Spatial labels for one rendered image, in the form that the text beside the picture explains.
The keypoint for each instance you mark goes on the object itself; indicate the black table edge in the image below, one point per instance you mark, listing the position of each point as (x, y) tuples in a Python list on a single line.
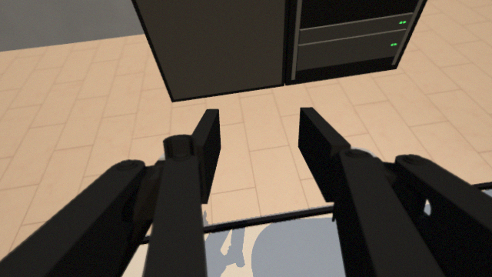
[(283, 217)]

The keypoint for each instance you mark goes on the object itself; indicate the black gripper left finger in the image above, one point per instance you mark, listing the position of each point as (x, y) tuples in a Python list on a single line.
[(87, 237)]

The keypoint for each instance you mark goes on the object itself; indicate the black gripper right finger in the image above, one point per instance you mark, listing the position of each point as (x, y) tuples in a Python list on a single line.
[(374, 199)]

